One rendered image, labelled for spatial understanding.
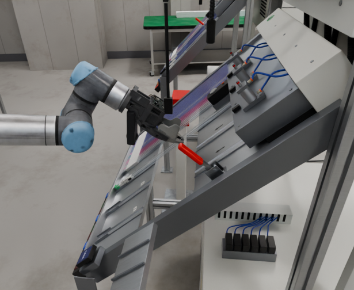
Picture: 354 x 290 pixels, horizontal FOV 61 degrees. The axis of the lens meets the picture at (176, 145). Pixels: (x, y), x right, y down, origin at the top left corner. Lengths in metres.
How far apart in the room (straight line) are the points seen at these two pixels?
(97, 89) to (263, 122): 0.47
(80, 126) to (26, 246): 1.36
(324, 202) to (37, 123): 0.63
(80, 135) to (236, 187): 0.38
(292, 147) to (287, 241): 0.57
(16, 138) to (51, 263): 1.19
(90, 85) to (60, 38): 4.07
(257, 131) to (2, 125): 0.56
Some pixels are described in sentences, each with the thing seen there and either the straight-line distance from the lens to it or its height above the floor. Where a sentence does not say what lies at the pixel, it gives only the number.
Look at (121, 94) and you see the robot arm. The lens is 0.85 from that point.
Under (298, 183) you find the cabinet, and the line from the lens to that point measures 1.33.
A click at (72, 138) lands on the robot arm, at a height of 1.04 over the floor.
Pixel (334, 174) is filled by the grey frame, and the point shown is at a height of 1.09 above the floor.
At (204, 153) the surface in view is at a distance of 0.74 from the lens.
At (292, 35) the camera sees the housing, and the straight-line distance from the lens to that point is 0.72.
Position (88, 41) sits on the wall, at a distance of 4.82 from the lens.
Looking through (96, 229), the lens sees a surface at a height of 0.73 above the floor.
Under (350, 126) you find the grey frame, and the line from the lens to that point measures 0.52.
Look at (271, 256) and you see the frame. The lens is 0.99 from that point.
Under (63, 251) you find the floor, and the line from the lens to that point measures 1.91.
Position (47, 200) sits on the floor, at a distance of 2.28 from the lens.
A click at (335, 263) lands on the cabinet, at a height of 0.62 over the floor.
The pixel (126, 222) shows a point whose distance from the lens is 0.82.
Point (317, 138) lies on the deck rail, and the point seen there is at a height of 1.14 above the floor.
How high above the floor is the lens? 1.40
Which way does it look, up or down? 31 degrees down
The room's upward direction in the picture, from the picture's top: 1 degrees counter-clockwise
